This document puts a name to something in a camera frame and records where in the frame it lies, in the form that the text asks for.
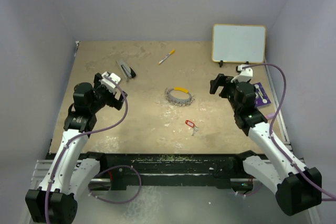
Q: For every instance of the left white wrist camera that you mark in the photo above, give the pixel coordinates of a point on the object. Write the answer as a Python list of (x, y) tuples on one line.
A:
[(110, 80)]

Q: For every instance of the small whiteboard yellow frame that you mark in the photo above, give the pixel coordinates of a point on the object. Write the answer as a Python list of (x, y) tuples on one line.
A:
[(233, 43)]

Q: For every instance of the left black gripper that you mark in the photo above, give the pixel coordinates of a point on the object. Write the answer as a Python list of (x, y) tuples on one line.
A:
[(113, 102)]

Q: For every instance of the white yellow marker pen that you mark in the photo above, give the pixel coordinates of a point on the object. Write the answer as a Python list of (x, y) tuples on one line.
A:
[(166, 57)]

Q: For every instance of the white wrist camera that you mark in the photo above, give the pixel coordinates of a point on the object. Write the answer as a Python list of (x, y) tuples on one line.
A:
[(244, 74), (110, 80)]

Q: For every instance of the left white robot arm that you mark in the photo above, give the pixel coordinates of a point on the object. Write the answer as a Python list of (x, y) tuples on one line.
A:
[(55, 198)]

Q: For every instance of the silver black stapler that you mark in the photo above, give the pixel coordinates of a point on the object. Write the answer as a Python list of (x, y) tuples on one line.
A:
[(127, 71)]

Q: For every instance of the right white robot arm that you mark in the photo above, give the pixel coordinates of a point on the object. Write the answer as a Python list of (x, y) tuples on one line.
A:
[(284, 175)]

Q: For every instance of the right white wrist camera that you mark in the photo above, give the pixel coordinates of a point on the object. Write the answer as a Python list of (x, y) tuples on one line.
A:
[(244, 74)]

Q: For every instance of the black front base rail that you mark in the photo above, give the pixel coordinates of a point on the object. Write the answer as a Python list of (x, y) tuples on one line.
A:
[(222, 171)]

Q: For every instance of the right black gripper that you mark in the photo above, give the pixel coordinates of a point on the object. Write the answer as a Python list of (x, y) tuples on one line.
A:
[(221, 80)]

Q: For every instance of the pink eraser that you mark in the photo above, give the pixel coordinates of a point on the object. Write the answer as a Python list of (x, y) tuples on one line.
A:
[(270, 116)]

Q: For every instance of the purple booklet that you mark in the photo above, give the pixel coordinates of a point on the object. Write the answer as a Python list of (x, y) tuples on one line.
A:
[(262, 98)]

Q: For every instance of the red key tag with key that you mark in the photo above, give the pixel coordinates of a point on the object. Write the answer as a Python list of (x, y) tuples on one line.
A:
[(193, 126)]

